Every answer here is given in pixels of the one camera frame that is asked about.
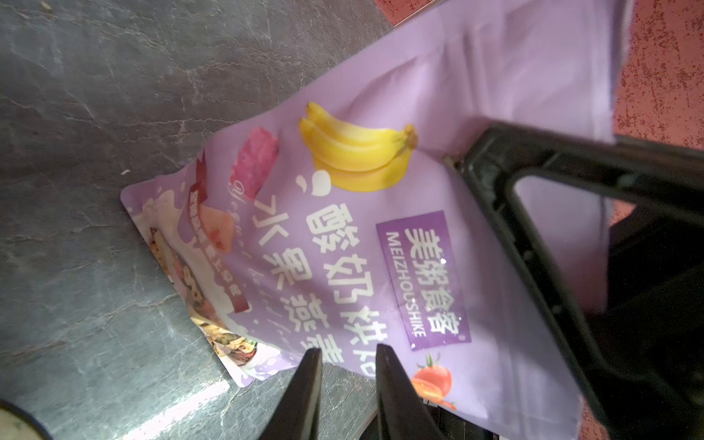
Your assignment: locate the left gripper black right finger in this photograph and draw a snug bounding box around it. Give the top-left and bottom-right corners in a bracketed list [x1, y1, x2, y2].
[376, 344, 444, 439]

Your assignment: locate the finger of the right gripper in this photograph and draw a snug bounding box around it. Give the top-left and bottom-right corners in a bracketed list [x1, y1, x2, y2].
[456, 123, 703, 439]

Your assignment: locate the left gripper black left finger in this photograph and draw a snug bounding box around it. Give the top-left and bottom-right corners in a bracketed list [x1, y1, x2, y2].
[260, 348, 323, 440]

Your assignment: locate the purple oats bag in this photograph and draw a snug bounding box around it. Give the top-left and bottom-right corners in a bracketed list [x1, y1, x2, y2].
[120, 1, 623, 439]

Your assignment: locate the white patterned breakfast bowl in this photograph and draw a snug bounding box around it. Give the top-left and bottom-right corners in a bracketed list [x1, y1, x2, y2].
[0, 400, 52, 440]

